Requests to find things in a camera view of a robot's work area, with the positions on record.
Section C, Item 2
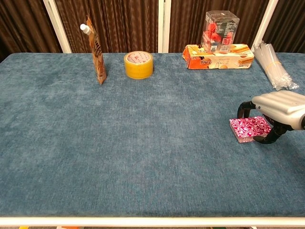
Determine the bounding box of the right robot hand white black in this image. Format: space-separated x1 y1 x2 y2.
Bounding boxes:
237 90 305 145

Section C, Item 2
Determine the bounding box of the bundle of clear straws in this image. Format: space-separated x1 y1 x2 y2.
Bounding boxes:
254 40 300 91

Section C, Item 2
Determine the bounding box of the orange biscuit box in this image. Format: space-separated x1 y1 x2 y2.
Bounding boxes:
182 43 255 70

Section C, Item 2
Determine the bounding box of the brown pleated curtain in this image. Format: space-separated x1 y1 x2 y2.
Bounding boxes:
0 0 62 55
263 0 305 53
169 0 270 53
54 0 160 53

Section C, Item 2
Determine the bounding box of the clear box with red items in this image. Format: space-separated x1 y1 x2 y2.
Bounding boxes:
201 10 240 54

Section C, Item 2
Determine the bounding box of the yellow packing tape roll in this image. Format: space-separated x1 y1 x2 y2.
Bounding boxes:
123 51 153 80

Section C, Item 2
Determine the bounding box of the blue table mat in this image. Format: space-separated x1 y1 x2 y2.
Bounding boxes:
0 52 305 218

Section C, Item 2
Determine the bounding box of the brown spout pouch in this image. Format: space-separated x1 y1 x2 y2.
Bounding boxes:
80 15 107 85

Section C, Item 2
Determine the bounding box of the white partition post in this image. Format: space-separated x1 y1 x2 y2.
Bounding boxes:
158 0 172 53
251 0 279 52
42 0 72 54

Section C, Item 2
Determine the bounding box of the white table frame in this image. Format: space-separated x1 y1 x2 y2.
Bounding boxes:
0 216 305 228

